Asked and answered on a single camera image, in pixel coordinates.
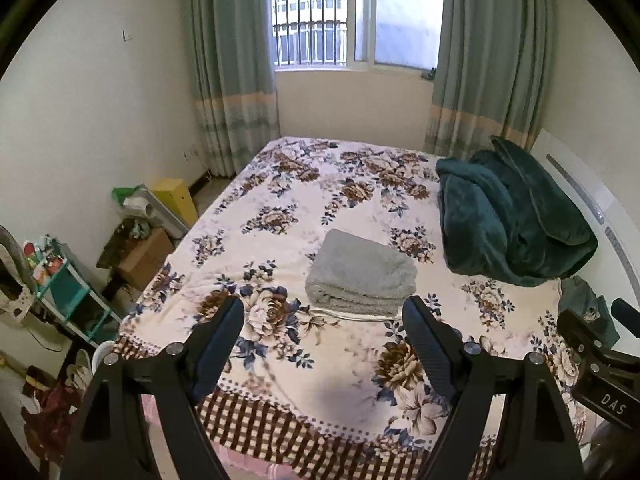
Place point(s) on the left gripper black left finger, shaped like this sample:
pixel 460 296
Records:
pixel 109 439

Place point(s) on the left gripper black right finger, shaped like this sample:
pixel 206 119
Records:
pixel 535 440

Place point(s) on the grey fleece pants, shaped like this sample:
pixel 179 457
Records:
pixel 352 274

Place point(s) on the blue grey clothing pile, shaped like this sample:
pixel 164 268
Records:
pixel 578 297

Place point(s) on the red bag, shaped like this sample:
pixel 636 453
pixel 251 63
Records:
pixel 48 429

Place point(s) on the white bed headboard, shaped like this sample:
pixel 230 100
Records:
pixel 613 271

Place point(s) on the pink mattress sheet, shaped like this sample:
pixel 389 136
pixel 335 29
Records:
pixel 236 465

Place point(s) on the white fan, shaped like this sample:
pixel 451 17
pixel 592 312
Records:
pixel 17 286

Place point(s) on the teal white shelf rack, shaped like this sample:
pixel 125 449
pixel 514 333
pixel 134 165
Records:
pixel 73 301

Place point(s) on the brown cardboard box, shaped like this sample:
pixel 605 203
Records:
pixel 145 259

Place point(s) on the white folded cloth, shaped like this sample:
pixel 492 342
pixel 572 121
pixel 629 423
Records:
pixel 360 316

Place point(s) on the dark green plush blanket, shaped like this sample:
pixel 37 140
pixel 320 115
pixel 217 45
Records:
pixel 503 216

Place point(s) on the yellow box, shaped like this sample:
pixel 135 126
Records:
pixel 175 195

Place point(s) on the floral bed blanket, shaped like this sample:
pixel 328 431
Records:
pixel 322 241

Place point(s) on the right green curtain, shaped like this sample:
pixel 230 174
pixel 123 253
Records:
pixel 494 62

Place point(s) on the green curtain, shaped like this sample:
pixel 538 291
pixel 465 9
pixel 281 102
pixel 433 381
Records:
pixel 494 62
pixel 235 88

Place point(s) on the barred window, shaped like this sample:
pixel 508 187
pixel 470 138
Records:
pixel 356 33

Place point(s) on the left green curtain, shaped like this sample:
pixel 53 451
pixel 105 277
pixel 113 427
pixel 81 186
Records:
pixel 235 88

